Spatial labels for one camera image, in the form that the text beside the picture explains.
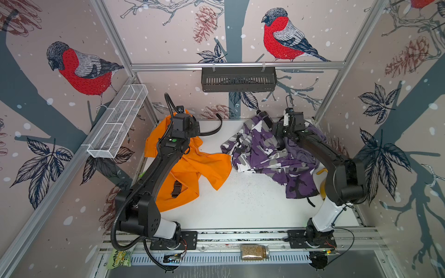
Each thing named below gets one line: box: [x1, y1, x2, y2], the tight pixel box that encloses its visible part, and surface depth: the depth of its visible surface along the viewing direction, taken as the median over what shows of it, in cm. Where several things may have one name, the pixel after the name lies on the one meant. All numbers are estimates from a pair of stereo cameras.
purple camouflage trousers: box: [220, 115, 320, 199], surface depth 97 cm
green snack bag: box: [106, 243, 137, 270], surface depth 70 cm
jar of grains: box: [240, 244, 271, 261], surface depth 68 cm
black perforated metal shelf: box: [201, 66, 278, 93], surface depth 94 cm
